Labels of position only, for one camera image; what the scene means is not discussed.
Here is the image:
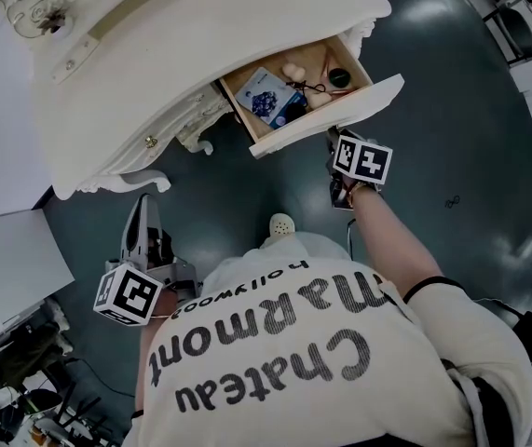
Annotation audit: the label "white ornate dressing table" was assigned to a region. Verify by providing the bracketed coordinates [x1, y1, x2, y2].
[0, 0, 392, 202]

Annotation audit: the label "black hair tie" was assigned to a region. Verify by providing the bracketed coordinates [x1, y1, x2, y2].
[286, 79, 327, 93]

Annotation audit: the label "black metal chair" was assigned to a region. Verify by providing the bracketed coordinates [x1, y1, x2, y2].
[482, 0, 532, 67]

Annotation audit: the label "white trousers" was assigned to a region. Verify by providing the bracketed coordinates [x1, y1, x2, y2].
[246, 233, 355, 269]

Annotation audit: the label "grey flat board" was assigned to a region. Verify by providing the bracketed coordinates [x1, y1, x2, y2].
[0, 207, 75, 339]

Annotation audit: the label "dark round compact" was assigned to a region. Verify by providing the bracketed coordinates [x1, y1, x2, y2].
[328, 66, 351, 88]

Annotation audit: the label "person's right forearm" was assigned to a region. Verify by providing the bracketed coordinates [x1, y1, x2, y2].
[347, 182, 443, 300]

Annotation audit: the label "beige makeup sponge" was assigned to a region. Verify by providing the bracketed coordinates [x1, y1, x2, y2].
[303, 89, 334, 109]
[280, 61, 305, 81]

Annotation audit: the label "person's left forearm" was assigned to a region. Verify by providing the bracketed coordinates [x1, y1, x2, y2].
[133, 286, 178, 413]

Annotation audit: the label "dried brown flower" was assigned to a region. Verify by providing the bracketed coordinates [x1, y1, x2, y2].
[36, 9, 69, 35]

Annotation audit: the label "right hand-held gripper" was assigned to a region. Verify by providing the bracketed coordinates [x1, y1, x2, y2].
[326, 127, 393, 211]

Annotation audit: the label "black round pad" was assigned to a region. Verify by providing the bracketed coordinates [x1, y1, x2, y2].
[283, 102, 307, 123]

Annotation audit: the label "cream printed shirt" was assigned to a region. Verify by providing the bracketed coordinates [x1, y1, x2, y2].
[123, 249, 532, 447]

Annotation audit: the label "dark crumpled cloth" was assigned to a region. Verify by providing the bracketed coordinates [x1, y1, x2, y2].
[0, 321, 69, 390]

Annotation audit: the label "white perforated clog shoe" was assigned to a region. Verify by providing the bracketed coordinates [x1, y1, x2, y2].
[268, 212, 296, 240]

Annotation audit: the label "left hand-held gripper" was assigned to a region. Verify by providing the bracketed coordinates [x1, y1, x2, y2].
[92, 194, 200, 327]

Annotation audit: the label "blue printed card packet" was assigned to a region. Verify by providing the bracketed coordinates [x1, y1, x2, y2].
[235, 66, 307, 130]

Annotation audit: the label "white wooden drawer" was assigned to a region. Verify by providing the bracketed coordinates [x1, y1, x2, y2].
[211, 34, 405, 159]

